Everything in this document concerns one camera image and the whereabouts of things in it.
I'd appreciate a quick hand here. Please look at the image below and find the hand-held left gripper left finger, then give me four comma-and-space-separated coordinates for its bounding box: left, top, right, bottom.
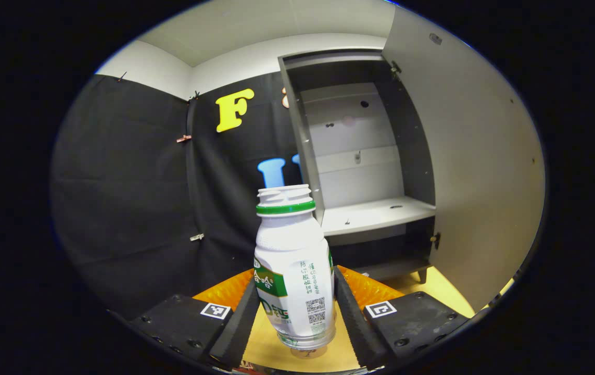
128, 268, 261, 371

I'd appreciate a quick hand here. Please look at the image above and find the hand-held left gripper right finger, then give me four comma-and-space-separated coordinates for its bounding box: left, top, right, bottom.
333, 265, 472, 370

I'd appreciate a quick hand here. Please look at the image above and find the white bottle with green label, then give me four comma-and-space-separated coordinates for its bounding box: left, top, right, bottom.
253, 184, 337, 351

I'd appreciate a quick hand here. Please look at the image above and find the dark grey cabinet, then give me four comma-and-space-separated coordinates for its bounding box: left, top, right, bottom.
278, 49, 438, 284

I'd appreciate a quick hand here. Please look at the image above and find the beige cabinet door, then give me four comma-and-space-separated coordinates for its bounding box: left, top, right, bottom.
382, 5, 547, 313

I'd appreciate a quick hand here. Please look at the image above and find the white cabinet shelf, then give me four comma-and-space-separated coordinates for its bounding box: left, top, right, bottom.
321, 196, 437, 238

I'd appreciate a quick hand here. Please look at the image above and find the black backdrop cloth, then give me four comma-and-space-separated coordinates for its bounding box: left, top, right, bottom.
50, 71, 319, 321

